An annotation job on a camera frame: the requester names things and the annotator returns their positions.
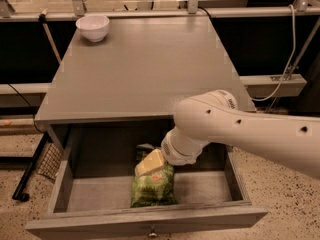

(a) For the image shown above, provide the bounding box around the white ceramic bowl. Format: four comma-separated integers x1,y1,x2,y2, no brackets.
76,15,110,42

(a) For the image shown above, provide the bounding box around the grey wooden cabinet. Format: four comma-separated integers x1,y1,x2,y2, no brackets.
35,16,255,142

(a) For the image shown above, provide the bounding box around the green jalapeno chip bag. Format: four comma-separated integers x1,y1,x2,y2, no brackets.
131,144,177,208

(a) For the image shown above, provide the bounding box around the black cable on left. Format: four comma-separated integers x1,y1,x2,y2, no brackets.
7,83,45,134

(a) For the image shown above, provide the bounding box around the wooden stick with black tape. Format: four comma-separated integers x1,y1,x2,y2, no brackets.
38,8,61,63

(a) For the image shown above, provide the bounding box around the open grey wooden drawer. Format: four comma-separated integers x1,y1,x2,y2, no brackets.
26,119,267,240

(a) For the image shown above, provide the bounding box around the wire mesh basket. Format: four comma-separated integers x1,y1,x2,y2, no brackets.
36,143,63,182

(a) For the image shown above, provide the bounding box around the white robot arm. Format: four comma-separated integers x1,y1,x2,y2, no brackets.
135,90,320,179

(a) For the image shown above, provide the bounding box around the black metal stand leg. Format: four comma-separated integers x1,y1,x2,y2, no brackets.
12,133,49,202

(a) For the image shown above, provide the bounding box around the grey metal frame rail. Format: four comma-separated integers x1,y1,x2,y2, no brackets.
0,0,320,21

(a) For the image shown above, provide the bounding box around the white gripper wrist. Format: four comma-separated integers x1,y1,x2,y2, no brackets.
135,127,209,177

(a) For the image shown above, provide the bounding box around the white cable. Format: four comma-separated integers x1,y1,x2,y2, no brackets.
250,4,297,102

